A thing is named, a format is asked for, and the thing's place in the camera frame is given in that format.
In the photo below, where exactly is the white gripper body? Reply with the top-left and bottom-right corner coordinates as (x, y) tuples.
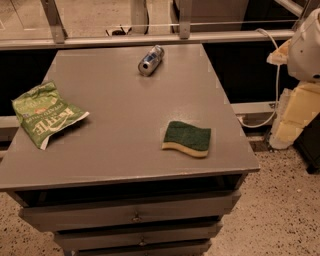
(287, 8), (320, 82)

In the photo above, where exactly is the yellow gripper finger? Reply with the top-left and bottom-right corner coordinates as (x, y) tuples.
(269, 82), (320, 149)
(267, 39), (291, 65)

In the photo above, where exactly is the silver blue redbull can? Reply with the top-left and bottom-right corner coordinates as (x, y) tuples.
(138, 45), (165, 76)

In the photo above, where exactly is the green jalapeno chip bag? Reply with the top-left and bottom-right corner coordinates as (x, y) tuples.
(12, 81), (89, 150)

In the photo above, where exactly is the green yellow sponge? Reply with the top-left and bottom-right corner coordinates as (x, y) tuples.
(162, 121), (211, 158)

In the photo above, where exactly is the top grey drawer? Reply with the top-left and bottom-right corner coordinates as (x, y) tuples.
(19, 190), (241, 232)

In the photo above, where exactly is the grey drawer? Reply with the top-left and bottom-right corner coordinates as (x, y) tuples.
(75, 239), (211, 256)
(55, 220), (222, 251)
(19, 190), (241, 232)

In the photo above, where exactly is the middle grey drawer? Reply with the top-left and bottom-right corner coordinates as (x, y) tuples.
(55, 220), (222, 251)

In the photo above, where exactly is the bottom grey drawer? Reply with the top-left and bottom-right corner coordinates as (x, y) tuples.
(75, 239), (211, 256)

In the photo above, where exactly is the grey drawer cabinet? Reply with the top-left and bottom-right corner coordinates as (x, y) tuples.
(0, 43), (261, 256)

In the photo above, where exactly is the white cable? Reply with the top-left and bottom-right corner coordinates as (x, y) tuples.
(237, 28), (283, 129)

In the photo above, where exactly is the metal railing frame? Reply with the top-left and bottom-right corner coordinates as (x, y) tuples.
(0, 0), (319, 51)

